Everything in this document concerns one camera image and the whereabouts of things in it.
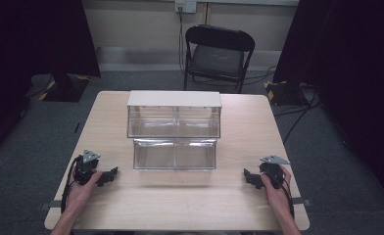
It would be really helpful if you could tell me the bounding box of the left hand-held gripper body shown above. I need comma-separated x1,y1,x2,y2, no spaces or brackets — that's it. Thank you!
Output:
72,149,104,187

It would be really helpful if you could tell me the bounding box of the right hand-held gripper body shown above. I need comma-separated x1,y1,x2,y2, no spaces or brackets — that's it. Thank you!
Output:
259,155,291,190

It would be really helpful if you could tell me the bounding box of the person's right hand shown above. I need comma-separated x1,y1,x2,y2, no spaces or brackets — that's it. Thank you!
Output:
261,164,295,211

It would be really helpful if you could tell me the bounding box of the person's left hand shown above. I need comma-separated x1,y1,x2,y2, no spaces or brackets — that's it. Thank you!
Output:
65,171,104,211

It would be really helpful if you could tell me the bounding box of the clear plastic drawer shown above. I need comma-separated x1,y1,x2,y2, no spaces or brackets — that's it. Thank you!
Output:
132,137,218,171

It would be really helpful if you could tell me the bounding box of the black stand base striped tape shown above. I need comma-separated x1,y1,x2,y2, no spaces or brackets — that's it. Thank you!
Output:
263,79,311,107
25,72,92,103

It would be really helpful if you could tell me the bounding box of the clear drawer cabinet white top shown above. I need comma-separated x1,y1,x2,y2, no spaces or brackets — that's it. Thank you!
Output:
126,90,223,139

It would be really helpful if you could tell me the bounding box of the black folding chair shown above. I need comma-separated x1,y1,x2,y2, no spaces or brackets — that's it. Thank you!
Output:
183,23,257,95

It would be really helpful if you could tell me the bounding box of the black curtain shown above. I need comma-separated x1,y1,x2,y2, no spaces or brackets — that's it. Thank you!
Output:
0,0,102,165
272,0,384,210

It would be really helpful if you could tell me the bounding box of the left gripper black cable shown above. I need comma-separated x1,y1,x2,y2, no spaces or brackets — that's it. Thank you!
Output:
60,155,84,215

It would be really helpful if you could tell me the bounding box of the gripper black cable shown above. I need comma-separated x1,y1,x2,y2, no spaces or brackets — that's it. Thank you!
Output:
279,175,296,220
60,155,84,215

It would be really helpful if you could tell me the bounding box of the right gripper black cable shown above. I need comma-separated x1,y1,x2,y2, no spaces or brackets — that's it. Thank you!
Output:
279,175,296,220

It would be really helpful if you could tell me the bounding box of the grey table bracket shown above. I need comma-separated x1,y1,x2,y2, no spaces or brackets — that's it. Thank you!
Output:
291,197,312,208
38,199,64,212

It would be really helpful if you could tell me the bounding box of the black floor cable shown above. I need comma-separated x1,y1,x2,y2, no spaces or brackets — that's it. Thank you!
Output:
273,89,322,145

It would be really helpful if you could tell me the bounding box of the thin floor cable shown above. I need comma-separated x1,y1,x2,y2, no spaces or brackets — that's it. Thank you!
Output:
243,65,278,86

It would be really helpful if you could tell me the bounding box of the black cable from wall socket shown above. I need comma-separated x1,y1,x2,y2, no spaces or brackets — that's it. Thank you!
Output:
177,6,188,76

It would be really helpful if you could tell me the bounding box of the white wall socket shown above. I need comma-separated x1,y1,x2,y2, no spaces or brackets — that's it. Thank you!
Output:
174,0,198,15

